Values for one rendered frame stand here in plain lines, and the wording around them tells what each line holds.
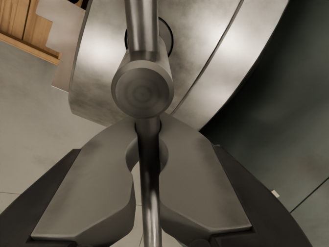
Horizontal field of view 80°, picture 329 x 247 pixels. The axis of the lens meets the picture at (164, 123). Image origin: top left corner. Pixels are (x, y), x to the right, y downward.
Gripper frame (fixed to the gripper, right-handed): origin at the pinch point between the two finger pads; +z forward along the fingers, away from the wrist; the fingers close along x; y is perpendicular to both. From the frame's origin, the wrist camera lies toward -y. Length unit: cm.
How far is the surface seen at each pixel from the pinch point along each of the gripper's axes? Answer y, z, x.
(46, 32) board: 0.2, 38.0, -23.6
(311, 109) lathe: 1.7, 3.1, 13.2
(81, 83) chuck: -0.2, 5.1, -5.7
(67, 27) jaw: -3.1, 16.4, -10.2
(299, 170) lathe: 7.4, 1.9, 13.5
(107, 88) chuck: 0.2, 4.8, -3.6
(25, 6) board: -4.7, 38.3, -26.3
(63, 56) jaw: 0.1, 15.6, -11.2
